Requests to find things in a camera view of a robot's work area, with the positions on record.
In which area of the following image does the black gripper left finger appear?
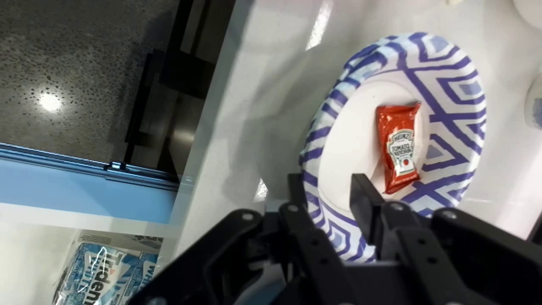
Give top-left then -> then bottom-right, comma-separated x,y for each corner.
126,173 -> 375,305

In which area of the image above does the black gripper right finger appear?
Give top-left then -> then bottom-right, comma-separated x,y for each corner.
350,173 -> 542,305

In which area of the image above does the red ketchup packet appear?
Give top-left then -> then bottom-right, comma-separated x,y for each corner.
375,102 -> 424,196

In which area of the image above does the blue white patterned paper plate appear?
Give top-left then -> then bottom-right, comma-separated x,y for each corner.
299,31 -> 488,265

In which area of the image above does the white bowl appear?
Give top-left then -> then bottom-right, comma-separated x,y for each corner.
511,0 -> 542,31

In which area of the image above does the blue white wipes packet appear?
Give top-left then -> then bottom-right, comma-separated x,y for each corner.
53,240 -> 163,305

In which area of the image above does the black under-counter cabinet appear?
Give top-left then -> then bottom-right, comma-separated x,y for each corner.
124,0 -> 236,184

